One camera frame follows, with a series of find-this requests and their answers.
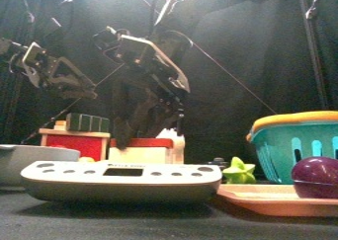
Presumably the dark green seaweed sushi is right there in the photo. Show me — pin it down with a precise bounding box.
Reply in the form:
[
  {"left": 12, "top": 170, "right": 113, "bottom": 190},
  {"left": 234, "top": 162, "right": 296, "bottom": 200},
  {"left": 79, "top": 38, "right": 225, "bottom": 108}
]
[{"left": 65, "top": 112, "right": 111, "bottom": 133}]

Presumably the white rice sushi toy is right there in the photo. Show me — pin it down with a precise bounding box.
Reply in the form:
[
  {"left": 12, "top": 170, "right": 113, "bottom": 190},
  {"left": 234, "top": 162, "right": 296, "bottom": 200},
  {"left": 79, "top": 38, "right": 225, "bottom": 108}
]
[{"left": 157, "top": 127, "right": 187, "bottom": 165}]

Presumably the salmon sushi toy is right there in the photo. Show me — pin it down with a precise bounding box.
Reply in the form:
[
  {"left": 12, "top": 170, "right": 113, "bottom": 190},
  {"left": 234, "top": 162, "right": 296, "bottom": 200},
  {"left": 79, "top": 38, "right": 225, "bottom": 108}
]
[{"left": 107, "top": 137, "right": 175, "bottom": 165}]

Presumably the red wooden toy box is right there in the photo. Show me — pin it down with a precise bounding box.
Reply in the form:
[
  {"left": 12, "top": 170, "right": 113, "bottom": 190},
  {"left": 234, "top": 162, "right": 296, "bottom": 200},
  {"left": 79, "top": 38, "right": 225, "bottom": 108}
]
[{"left": 38, "top": 127, "right": 113, "bottom": 162}]

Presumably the small dark toy piece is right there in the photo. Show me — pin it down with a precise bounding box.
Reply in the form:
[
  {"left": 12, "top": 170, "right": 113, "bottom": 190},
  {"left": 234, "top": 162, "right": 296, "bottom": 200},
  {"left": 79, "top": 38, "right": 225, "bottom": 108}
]
[{"left": 205, "top": 156, "right": 232, "bottom": 170}]

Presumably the white toy scale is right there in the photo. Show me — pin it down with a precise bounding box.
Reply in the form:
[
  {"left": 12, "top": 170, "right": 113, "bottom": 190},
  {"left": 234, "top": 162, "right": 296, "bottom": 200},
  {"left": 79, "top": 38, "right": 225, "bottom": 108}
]
[{"left": 19, "top": 159, "right": 225, "bottom": 204}]

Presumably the green star fruit toy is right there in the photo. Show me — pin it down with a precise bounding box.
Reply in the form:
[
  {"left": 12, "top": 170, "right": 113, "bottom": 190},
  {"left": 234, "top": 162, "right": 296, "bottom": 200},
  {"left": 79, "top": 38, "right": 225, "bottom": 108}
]
[{"left": 221, "top": 156, "right": 258, "bottom": 185}]

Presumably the grey bowl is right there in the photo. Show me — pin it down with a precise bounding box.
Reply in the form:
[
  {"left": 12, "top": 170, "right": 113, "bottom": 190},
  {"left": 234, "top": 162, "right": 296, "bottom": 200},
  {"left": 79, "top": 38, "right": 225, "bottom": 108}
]
[{"left": 0, "top": 143, "right": 82, "bottom": 187}]

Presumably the teal basket orange rim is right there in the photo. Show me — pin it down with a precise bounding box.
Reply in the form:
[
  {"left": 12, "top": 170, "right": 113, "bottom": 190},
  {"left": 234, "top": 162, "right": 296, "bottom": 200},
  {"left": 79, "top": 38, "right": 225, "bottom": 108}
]
[{"left": 246, "top": 110, "right": 338, "bottom": 186}]

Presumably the pale wooden tray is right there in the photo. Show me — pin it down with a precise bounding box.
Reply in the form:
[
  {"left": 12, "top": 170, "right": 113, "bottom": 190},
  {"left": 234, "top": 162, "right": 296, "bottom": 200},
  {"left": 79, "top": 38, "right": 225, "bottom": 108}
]
[{"left": 216, "top": 183, "right": 338, "bottom": 218}]

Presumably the thin diagonal cable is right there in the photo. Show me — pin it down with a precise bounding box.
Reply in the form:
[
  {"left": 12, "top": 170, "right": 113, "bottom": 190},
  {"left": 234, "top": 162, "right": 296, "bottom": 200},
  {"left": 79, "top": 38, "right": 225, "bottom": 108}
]
[
  {"left": 19, "top": 63, "right": 127, "bottom": 145},
  {"left": 126, "top": 0, "right": 281, "bottom": 116}
]

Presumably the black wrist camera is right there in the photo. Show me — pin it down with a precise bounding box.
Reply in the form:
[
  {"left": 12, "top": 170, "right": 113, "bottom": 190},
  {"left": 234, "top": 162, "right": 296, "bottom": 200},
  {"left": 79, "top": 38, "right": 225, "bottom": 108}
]
[{"left": 91, "top": 26, "right": 133, "bottom": 62}]

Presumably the metal frame pole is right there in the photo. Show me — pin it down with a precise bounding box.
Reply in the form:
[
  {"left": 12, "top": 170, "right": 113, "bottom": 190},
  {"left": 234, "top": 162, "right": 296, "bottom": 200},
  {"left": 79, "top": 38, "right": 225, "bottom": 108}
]
[{"left": 294, "top": 0, "right": 330, "bottom": 111}]

